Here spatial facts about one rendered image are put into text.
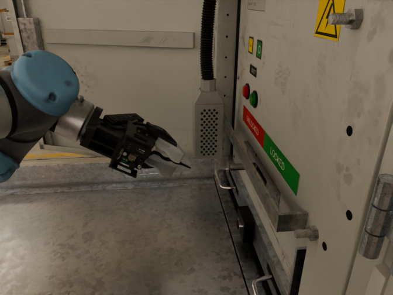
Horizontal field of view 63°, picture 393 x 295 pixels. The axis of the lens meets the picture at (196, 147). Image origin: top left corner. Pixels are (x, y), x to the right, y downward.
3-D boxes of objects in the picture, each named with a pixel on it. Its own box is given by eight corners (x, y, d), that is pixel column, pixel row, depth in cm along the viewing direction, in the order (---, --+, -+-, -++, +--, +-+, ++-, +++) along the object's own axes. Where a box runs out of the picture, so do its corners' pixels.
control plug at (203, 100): (194, 160, 80) (193, 92, 73) (192, 152, 84) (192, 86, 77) (224, 159, 81) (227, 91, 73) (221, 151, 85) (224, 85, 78)
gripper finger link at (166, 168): (184, 192, 61) (140, 173, 59) (183, 176, 67) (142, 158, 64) (192, 179, 60) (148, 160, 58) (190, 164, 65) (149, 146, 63)
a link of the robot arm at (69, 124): (62, 123, 60) (78, 86, 58) (86, 133, 62) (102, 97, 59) (50, 139, 54) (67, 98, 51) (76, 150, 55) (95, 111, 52)
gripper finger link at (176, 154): (192, 179, 60) (148, 160, 58) (190, 164, 65) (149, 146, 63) (200, 167, 59) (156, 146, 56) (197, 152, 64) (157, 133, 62)
